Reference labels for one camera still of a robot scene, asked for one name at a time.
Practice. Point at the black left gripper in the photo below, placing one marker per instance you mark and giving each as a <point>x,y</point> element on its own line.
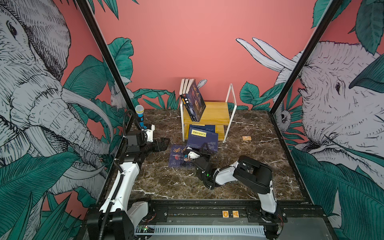
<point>163,146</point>

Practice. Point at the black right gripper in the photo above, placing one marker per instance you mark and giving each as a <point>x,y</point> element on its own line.
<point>203,155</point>

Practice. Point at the small blue book yellow label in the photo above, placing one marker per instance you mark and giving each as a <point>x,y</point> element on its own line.
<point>197,137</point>

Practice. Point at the dark blue book white label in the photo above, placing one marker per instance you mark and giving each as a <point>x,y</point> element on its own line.
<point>209,128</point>

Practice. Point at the purple portrait book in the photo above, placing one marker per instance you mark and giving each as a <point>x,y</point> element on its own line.
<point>197,103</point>
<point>178,159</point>

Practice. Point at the black book white characters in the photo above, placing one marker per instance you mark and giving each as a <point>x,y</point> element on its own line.
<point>186,103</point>

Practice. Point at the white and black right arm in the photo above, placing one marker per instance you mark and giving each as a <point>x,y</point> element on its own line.
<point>253,174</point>

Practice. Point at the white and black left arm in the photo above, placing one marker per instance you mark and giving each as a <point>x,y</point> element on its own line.
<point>120,189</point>

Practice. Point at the white wooden two-tier shelf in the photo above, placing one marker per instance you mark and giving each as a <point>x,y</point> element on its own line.
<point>215,113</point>

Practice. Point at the small wooden block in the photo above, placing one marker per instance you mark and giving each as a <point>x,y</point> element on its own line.
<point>246,138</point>

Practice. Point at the blue toy microphone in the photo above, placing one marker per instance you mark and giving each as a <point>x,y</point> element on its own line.
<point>140,115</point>

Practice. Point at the dark brown leaning book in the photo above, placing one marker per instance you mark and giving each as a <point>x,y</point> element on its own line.
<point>182,88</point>

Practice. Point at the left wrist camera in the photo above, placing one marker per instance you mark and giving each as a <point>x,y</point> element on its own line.
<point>149,130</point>

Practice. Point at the black front rail base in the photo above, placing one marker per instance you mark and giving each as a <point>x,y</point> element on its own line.
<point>225,220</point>

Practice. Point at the left black frame post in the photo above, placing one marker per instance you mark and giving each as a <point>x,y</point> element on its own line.
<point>100,40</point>

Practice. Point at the black frame post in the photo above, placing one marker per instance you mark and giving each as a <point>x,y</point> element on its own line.
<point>100,40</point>
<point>325,20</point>

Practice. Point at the right black frame post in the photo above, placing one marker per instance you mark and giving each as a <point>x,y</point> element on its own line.
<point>325,20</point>

